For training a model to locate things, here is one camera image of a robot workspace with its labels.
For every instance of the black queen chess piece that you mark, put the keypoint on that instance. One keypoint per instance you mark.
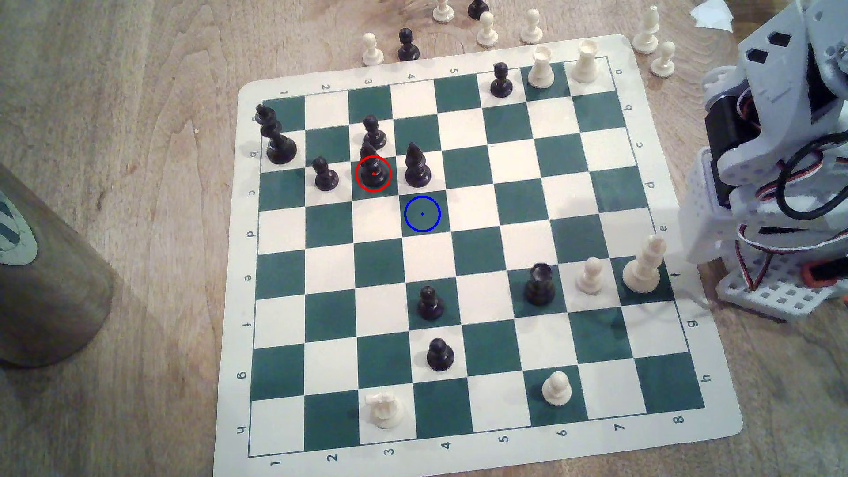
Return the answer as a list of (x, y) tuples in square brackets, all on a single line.
[(373, 173)]

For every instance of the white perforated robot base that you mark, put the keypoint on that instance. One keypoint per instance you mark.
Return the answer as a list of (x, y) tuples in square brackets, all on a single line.
[(772, 295)]

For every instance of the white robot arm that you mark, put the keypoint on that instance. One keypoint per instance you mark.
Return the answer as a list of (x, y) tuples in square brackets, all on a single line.
[(762, 152)]

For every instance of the green white chess board mat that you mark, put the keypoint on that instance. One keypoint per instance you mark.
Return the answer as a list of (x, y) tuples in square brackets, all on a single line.
[(464, 199)]

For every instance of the black bishop chess piece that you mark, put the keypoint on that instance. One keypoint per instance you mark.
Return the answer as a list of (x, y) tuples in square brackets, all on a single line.
[(418, 173)]

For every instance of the black pawn chess piece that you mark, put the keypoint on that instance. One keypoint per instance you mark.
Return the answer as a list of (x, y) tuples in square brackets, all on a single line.
[(408, 50), (478, 9), (326, 179), (375, 138), (440, 358), (430, 308), (501, 85)]

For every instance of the black rook chess piece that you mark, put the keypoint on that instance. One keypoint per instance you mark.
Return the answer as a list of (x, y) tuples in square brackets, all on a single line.
[(540, 291)]

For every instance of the black king chess piece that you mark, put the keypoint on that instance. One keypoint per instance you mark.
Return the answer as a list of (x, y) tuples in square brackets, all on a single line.
[(281, 149)]

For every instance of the white pawn chess piece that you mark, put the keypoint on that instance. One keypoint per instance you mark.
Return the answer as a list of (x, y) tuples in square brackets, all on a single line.
[(589, 281), (556, 392), (531, 33), (663, 65), (487, 36), (443, 12), (372, 54)]

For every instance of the white knight chess piece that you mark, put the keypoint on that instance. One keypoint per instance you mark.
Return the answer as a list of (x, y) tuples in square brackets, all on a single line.
[(385, 412)]

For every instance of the white rook chess piece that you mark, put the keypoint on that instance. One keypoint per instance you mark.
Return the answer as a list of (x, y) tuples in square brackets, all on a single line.
[(541, 73), (585, 66)]

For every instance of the white bishop chess piece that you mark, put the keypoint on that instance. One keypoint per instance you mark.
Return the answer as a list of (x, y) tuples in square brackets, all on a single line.
[(645, 41)]

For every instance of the white paper scrap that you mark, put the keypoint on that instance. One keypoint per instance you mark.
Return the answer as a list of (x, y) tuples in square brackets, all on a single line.
[(712, 14)]

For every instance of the brown cylindrical container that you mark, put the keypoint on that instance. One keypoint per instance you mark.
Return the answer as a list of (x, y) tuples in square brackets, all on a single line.
[(46, 285)]

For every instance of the orange plastic clamp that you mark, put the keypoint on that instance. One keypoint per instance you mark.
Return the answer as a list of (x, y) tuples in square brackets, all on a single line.
[(821, 275)]

